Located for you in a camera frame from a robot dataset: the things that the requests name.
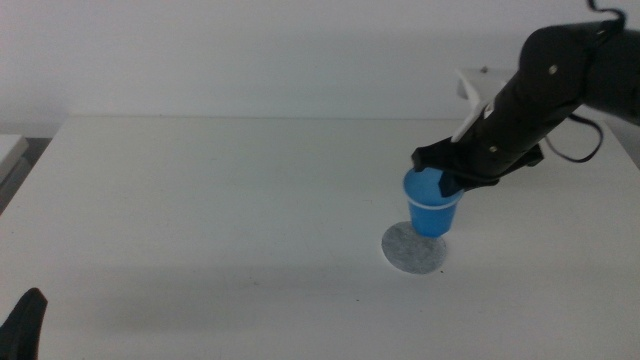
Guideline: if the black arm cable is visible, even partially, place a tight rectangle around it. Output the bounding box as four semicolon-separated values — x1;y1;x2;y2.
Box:
542;0;629;165

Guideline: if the blue plastic cup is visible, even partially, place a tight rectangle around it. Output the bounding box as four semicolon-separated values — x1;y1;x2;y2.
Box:
402;166;465;239

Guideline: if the round grey cup mat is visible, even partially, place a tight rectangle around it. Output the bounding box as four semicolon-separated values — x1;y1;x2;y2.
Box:
380;221;448;276

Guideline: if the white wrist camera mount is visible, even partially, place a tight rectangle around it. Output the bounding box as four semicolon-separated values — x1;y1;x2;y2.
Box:
450;67;508;144

